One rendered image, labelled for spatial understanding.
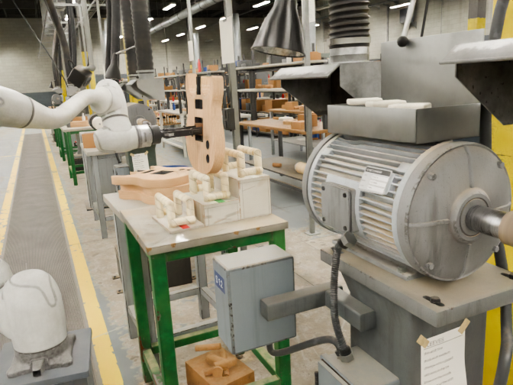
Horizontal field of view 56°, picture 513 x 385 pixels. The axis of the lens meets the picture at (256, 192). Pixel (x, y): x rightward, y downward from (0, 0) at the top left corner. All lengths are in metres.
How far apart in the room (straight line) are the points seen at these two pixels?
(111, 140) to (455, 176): 1.34
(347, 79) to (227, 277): 0.53
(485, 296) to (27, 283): 1.21
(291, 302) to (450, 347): 0.32
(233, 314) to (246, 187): 1.02
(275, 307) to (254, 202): 1.04
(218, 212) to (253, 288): 0.95
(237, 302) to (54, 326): 0.71
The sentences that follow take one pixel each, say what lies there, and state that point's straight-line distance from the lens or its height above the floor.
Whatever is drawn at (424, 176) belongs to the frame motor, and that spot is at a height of 1.33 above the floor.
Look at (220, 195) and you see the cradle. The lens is 1.99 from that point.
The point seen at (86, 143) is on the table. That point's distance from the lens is 5.29.
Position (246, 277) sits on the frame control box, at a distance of 1.04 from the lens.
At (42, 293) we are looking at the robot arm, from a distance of 1.57.
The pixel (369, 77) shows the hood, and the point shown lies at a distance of 1.21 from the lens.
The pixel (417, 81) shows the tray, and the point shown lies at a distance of 1.09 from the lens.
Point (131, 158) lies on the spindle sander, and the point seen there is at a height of 0.99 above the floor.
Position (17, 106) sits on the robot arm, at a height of 1.46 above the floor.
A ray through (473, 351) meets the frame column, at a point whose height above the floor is 0.95.
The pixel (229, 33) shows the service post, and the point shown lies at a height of 1.79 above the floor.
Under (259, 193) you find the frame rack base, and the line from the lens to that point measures 2.04.
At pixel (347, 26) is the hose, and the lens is 1.25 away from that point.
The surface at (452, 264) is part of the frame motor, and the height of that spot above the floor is 1.16.
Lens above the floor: 1.50
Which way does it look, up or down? 13 degrees down
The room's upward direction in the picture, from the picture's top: 3 degrees counter-clockwise
